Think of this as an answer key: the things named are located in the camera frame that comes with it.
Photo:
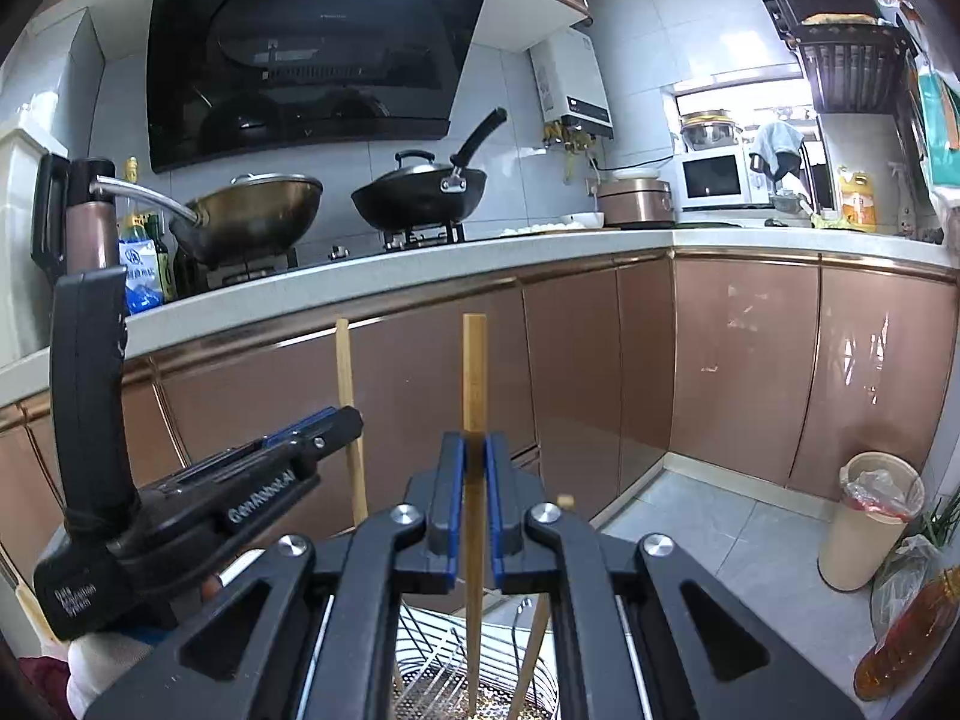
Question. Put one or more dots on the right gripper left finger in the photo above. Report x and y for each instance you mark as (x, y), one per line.
(308, 630)

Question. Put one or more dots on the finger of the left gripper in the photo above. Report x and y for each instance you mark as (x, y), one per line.
(330, 430)
(312, 426)

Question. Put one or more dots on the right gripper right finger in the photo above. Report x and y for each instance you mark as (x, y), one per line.
(641, 629)

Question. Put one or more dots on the bamboo chopstick two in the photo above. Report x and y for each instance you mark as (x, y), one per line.
(346, 393)

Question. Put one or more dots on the bamboo chopstick eight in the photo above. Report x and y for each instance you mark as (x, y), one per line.
(474, 425)

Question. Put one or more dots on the bamboo chopstick seven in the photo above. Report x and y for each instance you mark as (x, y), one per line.
(531, 655)

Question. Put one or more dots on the bronze wok with lid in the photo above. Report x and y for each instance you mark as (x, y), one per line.
(260, 215)

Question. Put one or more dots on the black wok with lid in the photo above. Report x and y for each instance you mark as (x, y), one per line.
(421, 192)

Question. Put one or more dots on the brown thermos kettle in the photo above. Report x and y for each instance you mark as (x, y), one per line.
(73, 228)

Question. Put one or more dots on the cream appliance box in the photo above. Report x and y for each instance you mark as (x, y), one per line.
(24, 290)

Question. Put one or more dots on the green onions bag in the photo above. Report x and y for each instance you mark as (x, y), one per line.
(916, 560)

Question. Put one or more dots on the cooking oil bottle floor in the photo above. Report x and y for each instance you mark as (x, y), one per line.
(912, 640)

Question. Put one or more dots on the beige trash bin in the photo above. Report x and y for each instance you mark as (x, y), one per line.
(880, 496)

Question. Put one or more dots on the rice cooker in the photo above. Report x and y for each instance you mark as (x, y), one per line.
(647, 202)

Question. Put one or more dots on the black range hood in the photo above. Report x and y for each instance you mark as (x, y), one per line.
(227, 77)

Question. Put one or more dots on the white water heater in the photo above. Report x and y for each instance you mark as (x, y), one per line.
(569, 83)

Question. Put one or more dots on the white microwave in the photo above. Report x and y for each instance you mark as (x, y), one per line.
(720, 179)

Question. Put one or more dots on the yellow oil bottle counter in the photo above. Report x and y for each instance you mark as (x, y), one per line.
(856, 200)

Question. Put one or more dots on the teal tissue pack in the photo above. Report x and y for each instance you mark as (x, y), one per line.
(940, 112)

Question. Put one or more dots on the wire utensil basket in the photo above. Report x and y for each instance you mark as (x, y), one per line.
(434, 677)

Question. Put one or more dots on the black wall rack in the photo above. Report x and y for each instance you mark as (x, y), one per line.
(854, 59)

